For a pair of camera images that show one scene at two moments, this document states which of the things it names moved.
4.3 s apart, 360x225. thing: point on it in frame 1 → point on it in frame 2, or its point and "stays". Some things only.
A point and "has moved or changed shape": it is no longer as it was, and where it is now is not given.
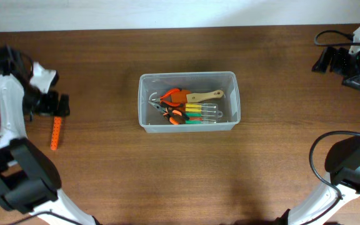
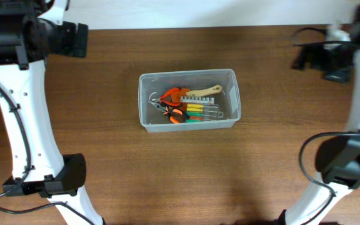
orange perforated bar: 56,133 has moved or changed shape
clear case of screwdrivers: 202,113 stays
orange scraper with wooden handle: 183,97 has moved or changed shape
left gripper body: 47,104 → 76,42
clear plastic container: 153,120 stays
